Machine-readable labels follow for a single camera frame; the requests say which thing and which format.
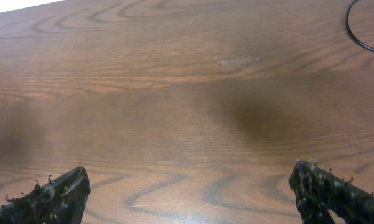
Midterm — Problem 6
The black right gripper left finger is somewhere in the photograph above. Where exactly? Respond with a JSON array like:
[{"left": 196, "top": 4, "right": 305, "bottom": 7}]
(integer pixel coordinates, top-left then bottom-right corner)
[{"left": 0, "top": 166, "right": 91, "bottom": 224}]

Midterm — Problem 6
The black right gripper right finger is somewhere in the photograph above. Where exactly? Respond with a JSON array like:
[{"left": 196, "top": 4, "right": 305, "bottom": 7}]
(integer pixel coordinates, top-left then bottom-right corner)
[{"left": 289, "top": 160, "right": 374, "bottom": 224}]

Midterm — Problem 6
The black USB cable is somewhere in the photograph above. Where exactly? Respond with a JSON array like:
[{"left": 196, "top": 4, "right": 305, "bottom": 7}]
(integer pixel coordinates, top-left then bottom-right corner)
[{"left": 345, "top": 0, "right": 374, "bottom": 57}]

